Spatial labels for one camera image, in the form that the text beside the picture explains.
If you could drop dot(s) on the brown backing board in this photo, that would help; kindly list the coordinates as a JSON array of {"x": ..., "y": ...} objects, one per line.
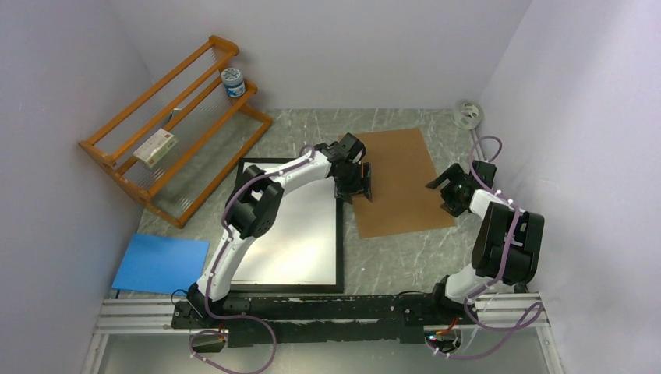
[{"x": 401, "y": 203}]

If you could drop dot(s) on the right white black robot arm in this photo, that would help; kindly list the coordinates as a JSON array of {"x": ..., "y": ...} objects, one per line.
[{"x": 508, "y": 244}]

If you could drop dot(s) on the white red small box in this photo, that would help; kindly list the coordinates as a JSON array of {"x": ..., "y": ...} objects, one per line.
[{"x": 155, "y": 148}]

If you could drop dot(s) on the black picture frame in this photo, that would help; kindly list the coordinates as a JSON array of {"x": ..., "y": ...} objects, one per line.
[{"x": 340, "y": 248}]

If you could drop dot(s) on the blue paper sheet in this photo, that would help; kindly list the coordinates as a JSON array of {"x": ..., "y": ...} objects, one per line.
[{"x": 160, "y": 265}]

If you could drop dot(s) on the orange wooden rack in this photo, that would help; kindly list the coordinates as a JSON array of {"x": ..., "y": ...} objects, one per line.
[{"x": 214, "y": 132}]

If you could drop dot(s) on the blue white jar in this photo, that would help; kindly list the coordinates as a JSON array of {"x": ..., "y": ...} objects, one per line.
[{"x": 233, "y": 81}]

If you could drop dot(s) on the clear tape roll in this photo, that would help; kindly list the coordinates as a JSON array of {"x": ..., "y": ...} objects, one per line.
[{"x": 467, "y": 114}]

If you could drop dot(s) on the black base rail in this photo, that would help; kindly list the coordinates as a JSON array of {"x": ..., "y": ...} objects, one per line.
[{"x": 408, "y": 318}]

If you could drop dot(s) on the sunflower photo print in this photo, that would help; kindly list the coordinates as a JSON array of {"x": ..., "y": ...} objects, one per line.
[{"x": 299, "y": 232}]

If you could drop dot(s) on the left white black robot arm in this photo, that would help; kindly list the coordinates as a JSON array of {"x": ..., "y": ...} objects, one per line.
[{"x": 252, "y": 208}]

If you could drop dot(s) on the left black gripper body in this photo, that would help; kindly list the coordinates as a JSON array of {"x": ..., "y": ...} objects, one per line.
[{"x": 351, "y": 183}]

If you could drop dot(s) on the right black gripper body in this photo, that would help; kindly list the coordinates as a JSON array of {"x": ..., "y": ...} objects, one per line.
[{"x": 450, "y": 195}]

